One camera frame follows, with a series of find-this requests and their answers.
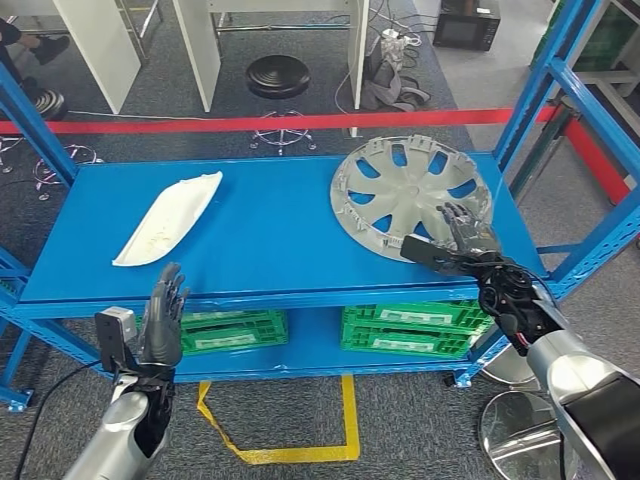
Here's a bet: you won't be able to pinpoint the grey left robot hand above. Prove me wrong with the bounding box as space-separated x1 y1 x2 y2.
136 262 191 368

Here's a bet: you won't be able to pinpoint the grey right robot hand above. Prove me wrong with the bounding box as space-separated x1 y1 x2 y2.
435 201 503 262

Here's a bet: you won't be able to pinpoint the silver plastic wheel hubcap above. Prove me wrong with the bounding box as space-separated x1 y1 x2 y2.
330 135 494 264

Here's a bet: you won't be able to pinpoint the white plastic cover part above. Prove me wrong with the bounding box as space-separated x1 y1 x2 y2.
112 171 224 268

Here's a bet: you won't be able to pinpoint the grey workbench dark legs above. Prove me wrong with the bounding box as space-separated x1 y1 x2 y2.
507 0 640 200

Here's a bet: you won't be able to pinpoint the blue metal shelf rack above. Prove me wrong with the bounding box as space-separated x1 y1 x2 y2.
0 0 640 413

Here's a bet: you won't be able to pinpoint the chrome stanchion with round base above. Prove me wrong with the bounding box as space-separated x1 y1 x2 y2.
481 344 538 389
478 390 566 480

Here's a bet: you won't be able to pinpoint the red barrier belt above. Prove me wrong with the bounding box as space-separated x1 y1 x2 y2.
0 105 558 136
565 117 632 205

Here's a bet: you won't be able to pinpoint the grey bag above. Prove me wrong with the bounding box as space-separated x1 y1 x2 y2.
361 39 432 113

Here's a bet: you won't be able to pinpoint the black microwave oven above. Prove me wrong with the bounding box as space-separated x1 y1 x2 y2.
432 0 502 52

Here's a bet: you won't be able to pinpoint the white power strip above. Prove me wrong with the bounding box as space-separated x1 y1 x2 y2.
382 26 422 48

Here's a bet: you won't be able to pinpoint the yellow floor tape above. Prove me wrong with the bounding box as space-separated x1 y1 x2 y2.
196 375 360 464

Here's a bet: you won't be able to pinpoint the green plastic storage crate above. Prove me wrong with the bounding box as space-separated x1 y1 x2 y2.
532 0 640 71

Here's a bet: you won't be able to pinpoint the black ribbed stool seat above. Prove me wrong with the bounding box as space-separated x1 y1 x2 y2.
22 89 67 122

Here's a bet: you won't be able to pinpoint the black round stool chrome base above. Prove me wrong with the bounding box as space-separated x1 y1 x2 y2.
245 54 317 157

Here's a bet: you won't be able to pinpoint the white desk panel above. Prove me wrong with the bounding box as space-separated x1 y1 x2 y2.
52 0 142 115

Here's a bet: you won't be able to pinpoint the person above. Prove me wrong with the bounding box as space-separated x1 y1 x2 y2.
0 18 71 91

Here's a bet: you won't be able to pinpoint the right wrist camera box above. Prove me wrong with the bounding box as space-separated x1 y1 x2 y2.
399 233 466 274

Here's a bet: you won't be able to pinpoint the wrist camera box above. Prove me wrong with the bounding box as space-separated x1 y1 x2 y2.
399 233 466 274
94 305 138 374

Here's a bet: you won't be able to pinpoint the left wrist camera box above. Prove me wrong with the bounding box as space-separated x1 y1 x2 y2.
94 305 138 374

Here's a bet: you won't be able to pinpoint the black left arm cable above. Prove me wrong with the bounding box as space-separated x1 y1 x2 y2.
14 360 101 480

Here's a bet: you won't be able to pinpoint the grey metal frame legs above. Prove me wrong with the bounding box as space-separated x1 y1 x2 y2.
115 0 164 68

